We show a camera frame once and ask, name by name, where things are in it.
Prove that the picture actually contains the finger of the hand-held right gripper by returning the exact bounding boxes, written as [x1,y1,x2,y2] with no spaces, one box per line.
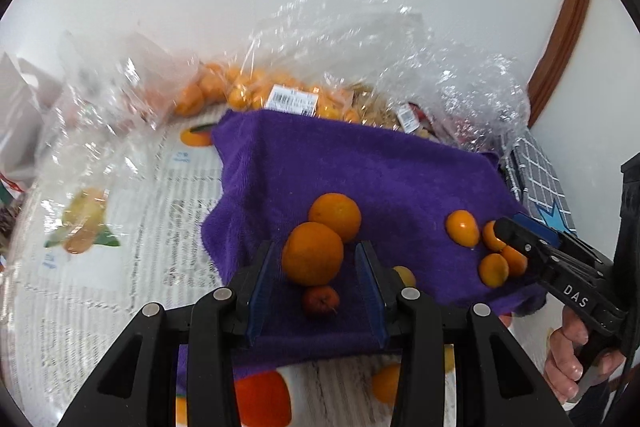
[492,218,567,288]
[510,213,596,259]

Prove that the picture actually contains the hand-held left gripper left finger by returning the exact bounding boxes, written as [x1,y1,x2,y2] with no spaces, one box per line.
[57,241,277,427]

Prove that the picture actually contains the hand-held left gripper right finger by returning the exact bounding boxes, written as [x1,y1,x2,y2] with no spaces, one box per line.
[354,241,573,427]

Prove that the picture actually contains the small orange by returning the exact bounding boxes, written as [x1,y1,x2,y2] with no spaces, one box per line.
[478,253,510,288]
[446,210,478,249]
[481,221,507,253]
[500,245,529,278]

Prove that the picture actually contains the small yellowish fruit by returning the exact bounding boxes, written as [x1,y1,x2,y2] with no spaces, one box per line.
[392,265,417,289]

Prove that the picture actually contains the small red fruit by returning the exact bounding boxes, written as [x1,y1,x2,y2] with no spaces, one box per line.
[301,285,341,319]

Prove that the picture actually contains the large orange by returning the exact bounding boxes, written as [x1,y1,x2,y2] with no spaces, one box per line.
[281,222,345,287]
[308,193,362,244]
[371,363,402,404]

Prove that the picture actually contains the clear plastic bag red fruits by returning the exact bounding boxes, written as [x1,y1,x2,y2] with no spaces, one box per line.
[400,52,531,155]

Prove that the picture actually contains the clear plastic bag brown fruits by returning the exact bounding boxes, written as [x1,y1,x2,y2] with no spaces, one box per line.
[345,7,431,138]

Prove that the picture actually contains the person's right hand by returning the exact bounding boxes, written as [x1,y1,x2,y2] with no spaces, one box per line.
[544,307,628,405]

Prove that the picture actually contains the grey checkered cloth blue star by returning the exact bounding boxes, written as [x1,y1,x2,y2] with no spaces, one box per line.
[500,127,578,240]

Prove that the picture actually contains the red tomato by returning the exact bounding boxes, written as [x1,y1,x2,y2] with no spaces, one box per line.
[235,371,292,427]

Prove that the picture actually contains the purple towel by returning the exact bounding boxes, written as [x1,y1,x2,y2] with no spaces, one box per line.
[175,107,548,383]

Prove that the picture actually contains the fruit-printed tablecloth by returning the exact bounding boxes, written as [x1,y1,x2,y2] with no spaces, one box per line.
[0,117,501,427]

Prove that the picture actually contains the clear plastic bag of oranges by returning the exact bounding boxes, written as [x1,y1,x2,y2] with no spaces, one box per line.
[172,0,366,122]

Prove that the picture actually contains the crumpled clear plastic bag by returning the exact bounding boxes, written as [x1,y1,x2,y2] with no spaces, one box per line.
[45,32,206,168]

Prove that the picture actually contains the brown wooden door frame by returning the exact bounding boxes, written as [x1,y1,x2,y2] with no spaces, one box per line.
[525,0,597,128]

